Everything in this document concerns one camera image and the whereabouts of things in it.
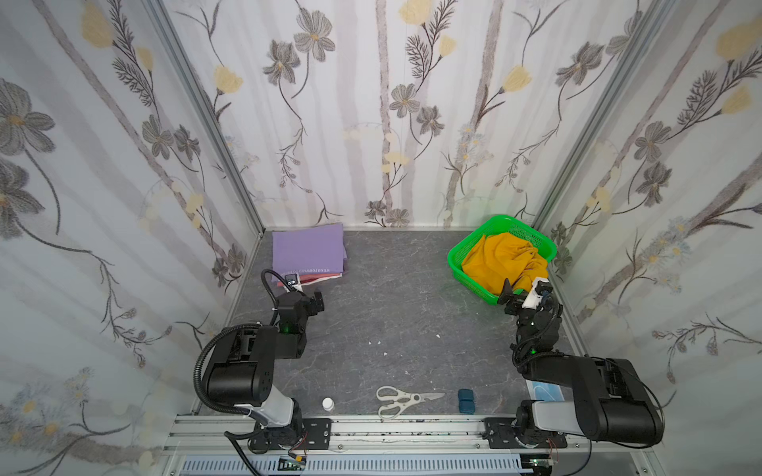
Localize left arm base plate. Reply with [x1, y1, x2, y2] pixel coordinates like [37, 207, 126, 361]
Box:
[247, 418, 333, 454]

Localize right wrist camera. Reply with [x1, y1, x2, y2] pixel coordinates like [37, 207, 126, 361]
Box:
[522, 278, 554, 309]

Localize aluminium front rail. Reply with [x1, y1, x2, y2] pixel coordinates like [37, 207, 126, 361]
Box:
[154, 416, 666, 475]

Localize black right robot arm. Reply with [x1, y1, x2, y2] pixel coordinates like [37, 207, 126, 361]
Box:
[497, 278, 665, 449]

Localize blue face mask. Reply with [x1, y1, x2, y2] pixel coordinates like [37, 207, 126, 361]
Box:
[527, 381, 565, 402]

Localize green plastic basket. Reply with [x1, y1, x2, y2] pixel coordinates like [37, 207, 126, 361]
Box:
[448, 215, 558, 305]

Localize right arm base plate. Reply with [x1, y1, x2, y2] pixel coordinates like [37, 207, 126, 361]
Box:
[482, 416, 568, 449]

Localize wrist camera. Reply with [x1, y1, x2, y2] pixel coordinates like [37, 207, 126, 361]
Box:
[522, 278, 554, 309]
[284, 274, 303, 292]

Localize white ribbed cable duct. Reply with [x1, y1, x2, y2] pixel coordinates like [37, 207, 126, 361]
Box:
[177, 454, 525, 476]

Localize folded purple t shirt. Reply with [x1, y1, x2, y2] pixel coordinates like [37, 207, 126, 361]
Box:
[272, 223, 347, 281]

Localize small blue block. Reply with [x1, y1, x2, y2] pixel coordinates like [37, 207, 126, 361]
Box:
[458, 389, 475, 415]

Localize yellow t shirt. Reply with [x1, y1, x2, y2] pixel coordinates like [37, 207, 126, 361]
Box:
[462, 233, 548, 296]

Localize white handled scissors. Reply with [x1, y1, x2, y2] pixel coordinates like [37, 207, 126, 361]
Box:
[375, 386, 445, 420]

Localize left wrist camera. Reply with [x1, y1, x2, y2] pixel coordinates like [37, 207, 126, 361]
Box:
[284, 274, 303, 292]

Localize small white bottle cap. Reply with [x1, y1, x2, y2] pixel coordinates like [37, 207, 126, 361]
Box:
[321, 398, 335, 412]

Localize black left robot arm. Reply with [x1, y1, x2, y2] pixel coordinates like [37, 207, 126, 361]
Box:
[192, 269, 325, 446]

